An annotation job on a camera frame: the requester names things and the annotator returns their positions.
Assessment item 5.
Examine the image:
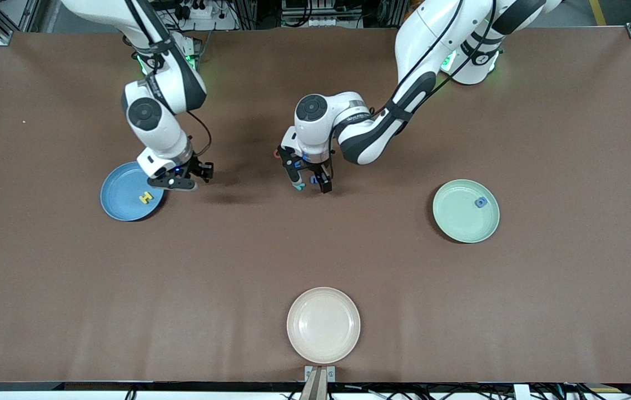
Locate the blue plate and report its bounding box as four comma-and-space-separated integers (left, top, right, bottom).
100, 161, 165, 222

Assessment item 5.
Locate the green plate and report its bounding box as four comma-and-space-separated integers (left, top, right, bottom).
433, 179, 500, 244

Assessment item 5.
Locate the beige plate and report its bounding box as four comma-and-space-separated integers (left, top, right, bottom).
286, 287, 361, 364

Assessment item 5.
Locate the brown table cover sheet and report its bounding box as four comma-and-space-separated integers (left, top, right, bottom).
0, 27, 631, 385

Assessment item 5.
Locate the black white electronics box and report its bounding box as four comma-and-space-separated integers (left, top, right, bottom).
282, 0, 363, 28

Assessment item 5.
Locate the white power strip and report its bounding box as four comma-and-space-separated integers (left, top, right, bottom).
173, 0, 238, 31

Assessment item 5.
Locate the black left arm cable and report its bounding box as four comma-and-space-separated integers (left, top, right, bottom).
326, 0, 496, 181

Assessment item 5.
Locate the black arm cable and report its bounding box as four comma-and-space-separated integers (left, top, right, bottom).
326, 0, 496, 181
126, 0, 213, 162

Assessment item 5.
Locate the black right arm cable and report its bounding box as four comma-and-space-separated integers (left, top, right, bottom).
126, 0, 213, 162

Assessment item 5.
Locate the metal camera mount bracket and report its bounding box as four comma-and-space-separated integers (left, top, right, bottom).
304, 365, 336, 400

